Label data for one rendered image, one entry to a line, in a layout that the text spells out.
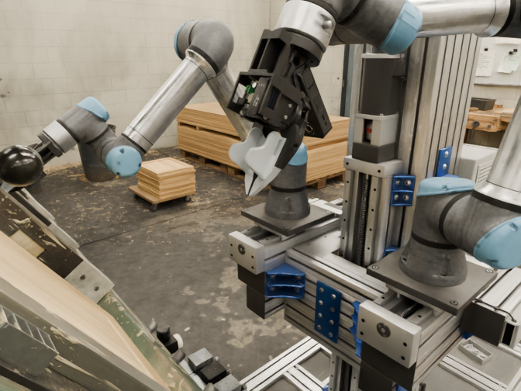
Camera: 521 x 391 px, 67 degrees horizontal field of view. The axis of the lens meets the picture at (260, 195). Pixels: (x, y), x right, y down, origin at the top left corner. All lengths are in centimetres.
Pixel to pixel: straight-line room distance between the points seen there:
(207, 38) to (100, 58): 533
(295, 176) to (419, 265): 46
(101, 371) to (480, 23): 85
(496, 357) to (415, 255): 131
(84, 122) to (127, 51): 543
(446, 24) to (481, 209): 34
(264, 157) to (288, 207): 73
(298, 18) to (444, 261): 65
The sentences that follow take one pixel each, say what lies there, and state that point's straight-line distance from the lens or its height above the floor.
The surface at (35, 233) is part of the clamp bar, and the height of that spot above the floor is 113.
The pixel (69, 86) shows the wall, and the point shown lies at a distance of 620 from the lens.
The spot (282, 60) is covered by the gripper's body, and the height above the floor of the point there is 152.
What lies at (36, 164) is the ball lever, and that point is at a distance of 40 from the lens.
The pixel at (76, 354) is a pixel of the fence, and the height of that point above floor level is 119.
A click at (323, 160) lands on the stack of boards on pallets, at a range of 464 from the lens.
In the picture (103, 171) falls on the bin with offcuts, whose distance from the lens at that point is 529.
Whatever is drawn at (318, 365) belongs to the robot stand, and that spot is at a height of 21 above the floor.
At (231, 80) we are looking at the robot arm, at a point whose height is 146.
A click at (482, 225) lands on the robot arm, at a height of 123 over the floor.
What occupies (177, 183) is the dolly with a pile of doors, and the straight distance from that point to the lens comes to 413.
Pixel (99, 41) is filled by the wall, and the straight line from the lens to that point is 634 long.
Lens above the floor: 153
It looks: 20 degrees down
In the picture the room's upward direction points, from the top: straight up
